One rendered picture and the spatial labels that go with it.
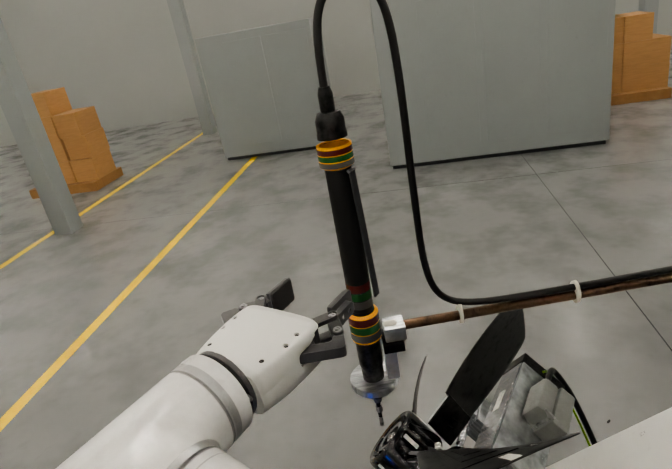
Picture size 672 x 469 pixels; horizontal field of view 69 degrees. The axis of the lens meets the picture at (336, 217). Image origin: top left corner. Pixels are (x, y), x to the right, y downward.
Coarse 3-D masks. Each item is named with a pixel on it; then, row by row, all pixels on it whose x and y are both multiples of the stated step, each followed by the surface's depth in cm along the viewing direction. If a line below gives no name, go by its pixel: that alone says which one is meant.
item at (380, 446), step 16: (400, 416) 95; (416, 416) 91; (384, 432) 96; (400, 432) 86; (416, 432) 87; (432, 432) 90; (384, 448) 88; (400, 448) 85; (384, 464) 86; (400, 464) 85; (416, 464) 85
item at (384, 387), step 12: (396, 324) 69; (384, 336) 70; (396, 336) 68; (384, 348) 68; (396, 348) 68; (384, 360) 73; (396, 360) 70; (360, 372) 73; (384, 372) 73; (396, 372) 71; (360, 384) 71; (372, 384) 71; (384, 384) 70; (396, 384) 71; (372, 396) 70
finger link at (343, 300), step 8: (344, 296) 54; (336, 304) 53; (344, 304) 54; (352, 304) 55; (344, 312) 53; (352, 312) 55; (336, 320) 51; (344, 320) 53; (328, 328) 53; (336, 328) 50
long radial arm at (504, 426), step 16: (512, 368) 116; (528, 368) 114; (512, 384) 109; (528, 384) 110; (496, 400) 110; (512, 400) 105; (496, 416) 103; (512, 416) 102; (480, 432) 104; (496, 432) 98; (512, 432) 99; (528, 432) 101; (480, 448) 98; (528, 464) 96; (544, 464) 97
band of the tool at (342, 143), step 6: (342, 138) 61; (318, 144) 60; (324, 144) 61; (330, 144) 61; (336, 144) 61; (342, 144) 61; (348, 144) 58; (318, 150) 58; (324, 150) 57; (330, 150) 57; (318, 156) 59; (336, 156) 57; (342, 168) 58
